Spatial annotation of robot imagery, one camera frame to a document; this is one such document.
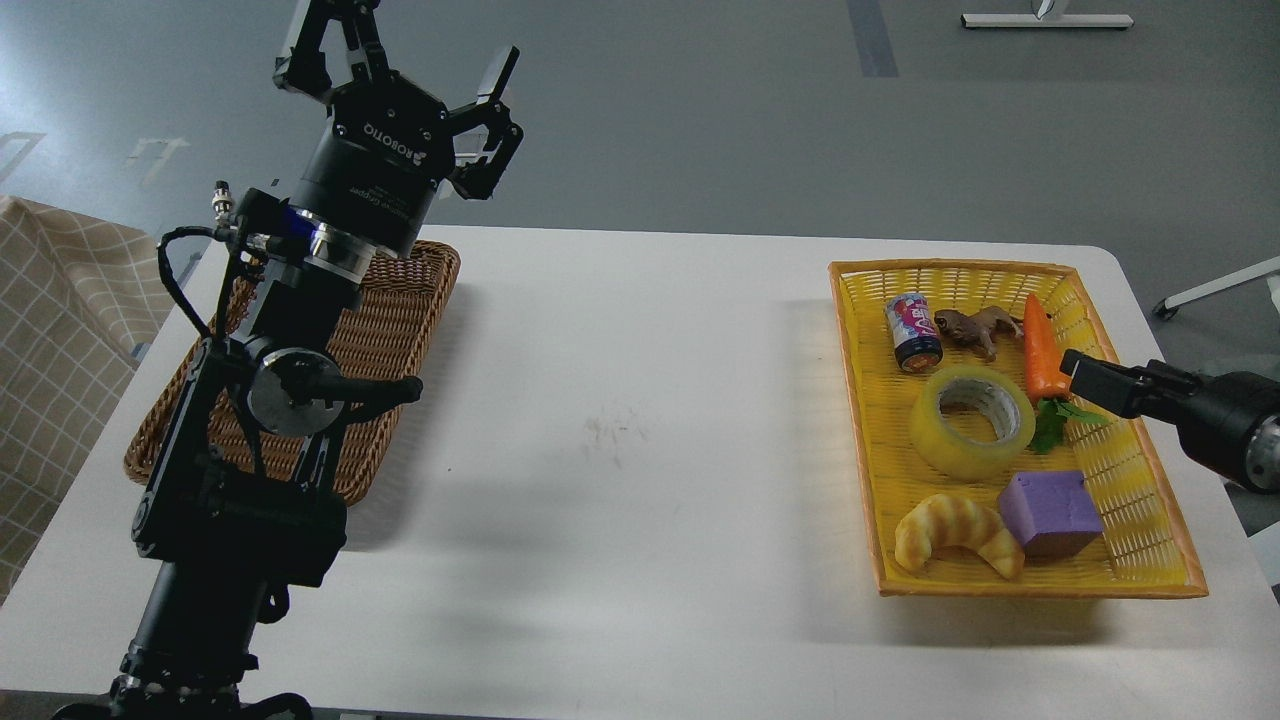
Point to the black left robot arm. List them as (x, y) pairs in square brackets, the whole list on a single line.
[(242, 502)]

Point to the yellow tape roll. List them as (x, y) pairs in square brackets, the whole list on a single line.
[(970, 422)]

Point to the white table leg base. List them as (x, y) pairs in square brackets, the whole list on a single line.
[(1047, 15)]

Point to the purple foam cube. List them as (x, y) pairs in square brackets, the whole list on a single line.
[(1050, 513)]

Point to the toy croissant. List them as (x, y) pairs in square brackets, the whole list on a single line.
[(946, 521)]

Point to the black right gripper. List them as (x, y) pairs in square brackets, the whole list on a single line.
[(1228, 422)]

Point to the orange toy carrot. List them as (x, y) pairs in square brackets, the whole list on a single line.
[(1048, 388)]

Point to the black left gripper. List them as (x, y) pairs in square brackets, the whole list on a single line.
[(375, 165)]

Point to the beige checkered cloth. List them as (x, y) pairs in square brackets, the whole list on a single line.
[(80, 297)]

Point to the small drink can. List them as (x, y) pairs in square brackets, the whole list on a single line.
[(917, 346)]

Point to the brown toy animal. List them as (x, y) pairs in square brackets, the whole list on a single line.
[(978, 330)]

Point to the yellow plastic basket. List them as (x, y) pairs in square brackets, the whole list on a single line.
[(1145, 550)]

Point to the brown wicker basket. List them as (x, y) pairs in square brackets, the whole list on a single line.
[(386, 338)]

